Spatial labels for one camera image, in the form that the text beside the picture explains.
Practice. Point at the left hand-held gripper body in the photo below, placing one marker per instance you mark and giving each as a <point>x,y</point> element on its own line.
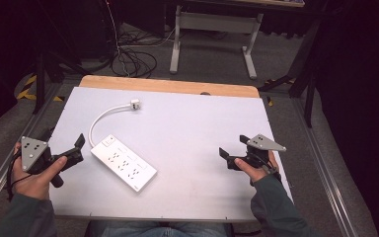
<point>32,152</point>

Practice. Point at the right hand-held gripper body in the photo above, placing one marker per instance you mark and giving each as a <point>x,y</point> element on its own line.
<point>263,144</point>

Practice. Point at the white power strip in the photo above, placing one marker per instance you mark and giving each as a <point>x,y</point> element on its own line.
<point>123,163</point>

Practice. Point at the white metal table frame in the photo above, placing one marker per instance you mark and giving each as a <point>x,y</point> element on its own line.
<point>215,21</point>

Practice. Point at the yellow black hazard tape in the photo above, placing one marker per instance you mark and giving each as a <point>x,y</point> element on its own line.
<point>26,94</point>

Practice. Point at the metal floor rail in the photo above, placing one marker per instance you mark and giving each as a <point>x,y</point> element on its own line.
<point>325,171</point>
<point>10,158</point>

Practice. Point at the person's right hand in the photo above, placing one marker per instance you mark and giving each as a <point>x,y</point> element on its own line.
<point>255,170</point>

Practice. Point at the person's left hand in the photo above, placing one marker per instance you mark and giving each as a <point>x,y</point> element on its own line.
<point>34,182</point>

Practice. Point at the white plug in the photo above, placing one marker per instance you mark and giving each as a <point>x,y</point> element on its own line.
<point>135,104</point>

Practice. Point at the black tripod stand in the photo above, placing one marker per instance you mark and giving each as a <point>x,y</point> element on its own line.
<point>40,79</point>

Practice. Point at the person's legs in jeans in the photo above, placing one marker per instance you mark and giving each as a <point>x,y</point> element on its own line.
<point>159,229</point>

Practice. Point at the black metal stand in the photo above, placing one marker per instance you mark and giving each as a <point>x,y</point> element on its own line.
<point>309,82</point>

